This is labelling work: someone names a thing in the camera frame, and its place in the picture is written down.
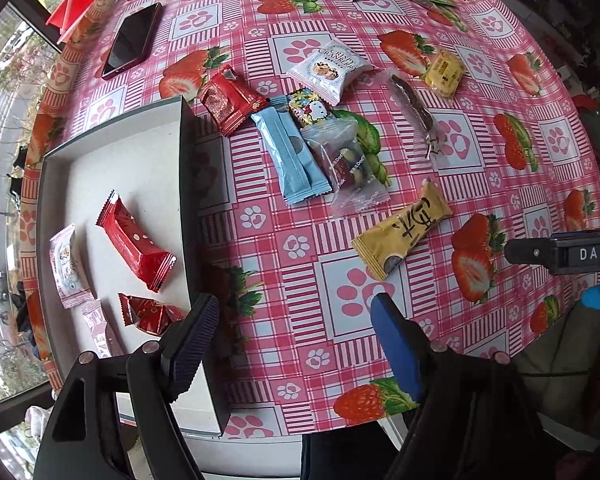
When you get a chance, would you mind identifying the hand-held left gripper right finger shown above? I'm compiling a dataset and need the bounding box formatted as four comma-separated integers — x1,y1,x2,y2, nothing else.
370,293,562,480

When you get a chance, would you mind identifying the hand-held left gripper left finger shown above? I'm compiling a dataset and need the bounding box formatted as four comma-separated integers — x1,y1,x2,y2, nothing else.
32,293,221,480

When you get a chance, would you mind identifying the grey cardboard box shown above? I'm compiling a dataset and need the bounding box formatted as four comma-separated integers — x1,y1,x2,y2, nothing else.
34,95,232,437

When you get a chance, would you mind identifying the small red crumpled snack packet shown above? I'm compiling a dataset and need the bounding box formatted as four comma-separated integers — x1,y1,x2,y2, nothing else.
117,292,189,337

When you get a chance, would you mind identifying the long yellow snack packet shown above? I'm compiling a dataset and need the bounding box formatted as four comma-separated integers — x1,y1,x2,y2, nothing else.
351,181,454,281

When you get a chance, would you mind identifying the large red snack packet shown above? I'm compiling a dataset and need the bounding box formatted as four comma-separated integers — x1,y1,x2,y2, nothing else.
96,189,178,293

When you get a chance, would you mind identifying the strawberry print tablecloth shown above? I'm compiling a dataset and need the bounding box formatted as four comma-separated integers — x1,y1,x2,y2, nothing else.
19,0,600,433

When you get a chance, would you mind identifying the white pink snack packet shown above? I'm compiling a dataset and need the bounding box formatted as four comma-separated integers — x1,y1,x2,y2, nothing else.
48,223,95,310

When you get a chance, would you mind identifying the clear chocolate snack packet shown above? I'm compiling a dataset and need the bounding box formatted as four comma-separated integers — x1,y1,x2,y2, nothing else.
299,122,389,214

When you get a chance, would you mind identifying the light blue snack packet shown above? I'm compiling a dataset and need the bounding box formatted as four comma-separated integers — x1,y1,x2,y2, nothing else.
250,94,331,206

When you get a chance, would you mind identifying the dark stick in clear wrapper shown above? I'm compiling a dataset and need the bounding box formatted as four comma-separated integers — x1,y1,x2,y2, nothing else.
389,73,444,161

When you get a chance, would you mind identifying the small yellow snack packet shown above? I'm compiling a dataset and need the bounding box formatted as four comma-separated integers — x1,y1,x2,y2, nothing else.
420,48,467,100

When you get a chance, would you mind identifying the dark red snack packet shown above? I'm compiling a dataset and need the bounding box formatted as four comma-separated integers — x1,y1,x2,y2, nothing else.
196,65,271,137

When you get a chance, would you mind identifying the cartoon print snack packet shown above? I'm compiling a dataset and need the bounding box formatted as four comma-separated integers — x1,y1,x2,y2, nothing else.
284,88,339,131

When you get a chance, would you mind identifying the white cracker packet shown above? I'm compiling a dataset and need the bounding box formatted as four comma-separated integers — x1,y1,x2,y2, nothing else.
285,37,376,107

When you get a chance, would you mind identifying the dark red smartphone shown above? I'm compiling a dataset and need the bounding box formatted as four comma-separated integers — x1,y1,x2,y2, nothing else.
101,2,164,80

